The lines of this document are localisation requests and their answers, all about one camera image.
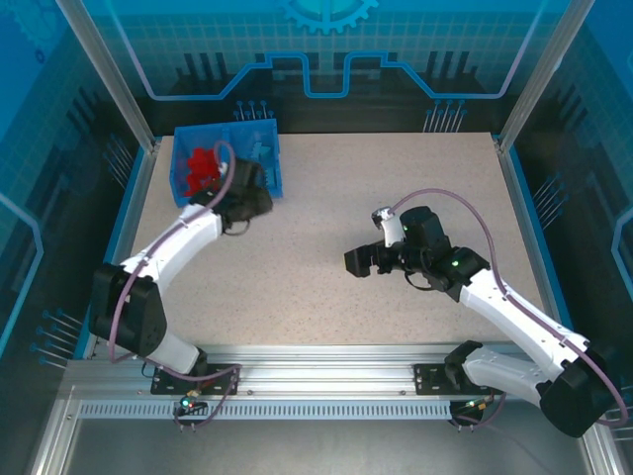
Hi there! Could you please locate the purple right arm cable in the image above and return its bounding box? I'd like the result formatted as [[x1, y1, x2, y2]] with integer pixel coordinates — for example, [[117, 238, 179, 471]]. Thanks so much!
[[390, 188, 633, 428]]

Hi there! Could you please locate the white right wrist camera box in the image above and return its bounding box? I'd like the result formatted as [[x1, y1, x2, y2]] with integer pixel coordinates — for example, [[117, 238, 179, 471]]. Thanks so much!
[[370, 207, 407, 248]]

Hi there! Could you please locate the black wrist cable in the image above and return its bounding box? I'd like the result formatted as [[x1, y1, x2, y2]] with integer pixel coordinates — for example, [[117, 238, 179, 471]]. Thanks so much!
[[403, 269, 437, 294], [221, 216, 252, 238]]

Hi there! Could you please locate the aluminium table rail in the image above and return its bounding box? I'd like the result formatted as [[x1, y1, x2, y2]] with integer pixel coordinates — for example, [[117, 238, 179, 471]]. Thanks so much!
[[66, 343, 607, 400]]

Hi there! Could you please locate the slotted grey cable duct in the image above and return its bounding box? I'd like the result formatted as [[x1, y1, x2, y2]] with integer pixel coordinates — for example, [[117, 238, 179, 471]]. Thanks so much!
[[77, 400, 454, 422]]

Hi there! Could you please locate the blue gear graphic panel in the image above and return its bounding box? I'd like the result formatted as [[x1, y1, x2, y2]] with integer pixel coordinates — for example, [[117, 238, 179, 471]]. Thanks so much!
[[91, 0, 560, 136]]

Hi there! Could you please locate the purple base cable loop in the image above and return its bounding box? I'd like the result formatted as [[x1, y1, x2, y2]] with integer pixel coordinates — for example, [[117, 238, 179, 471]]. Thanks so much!
[[448, 390, 506, 428], [157, 364, 243, 428]]

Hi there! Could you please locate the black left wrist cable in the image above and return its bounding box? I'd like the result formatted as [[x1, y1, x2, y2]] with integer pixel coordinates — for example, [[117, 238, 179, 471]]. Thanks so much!
[[221, 216, 252, 238]]

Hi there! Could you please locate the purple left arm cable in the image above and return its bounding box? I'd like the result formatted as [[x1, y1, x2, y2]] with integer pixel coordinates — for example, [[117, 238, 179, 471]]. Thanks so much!
[[109, 141, 236, 365]]

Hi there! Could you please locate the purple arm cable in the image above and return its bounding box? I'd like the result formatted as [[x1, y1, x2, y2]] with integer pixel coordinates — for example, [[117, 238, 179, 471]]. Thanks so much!
[[390, 188, 633, 428], [109, 141, 236, 365]]

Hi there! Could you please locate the aluminium frame post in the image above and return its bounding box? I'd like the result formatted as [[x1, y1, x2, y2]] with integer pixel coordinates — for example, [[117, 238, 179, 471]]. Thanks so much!
[[497, 0, 597, 155], [54, 0, 160, 152]]

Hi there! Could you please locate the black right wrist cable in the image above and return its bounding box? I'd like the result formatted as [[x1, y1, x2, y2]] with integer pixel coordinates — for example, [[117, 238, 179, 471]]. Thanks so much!
[[403, 269, 437, 294]]

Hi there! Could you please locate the blue plastic bin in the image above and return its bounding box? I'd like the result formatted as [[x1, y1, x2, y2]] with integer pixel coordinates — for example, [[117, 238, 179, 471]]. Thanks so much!
[[172, 126, 233, 208], [222, 118, 286, 199]]

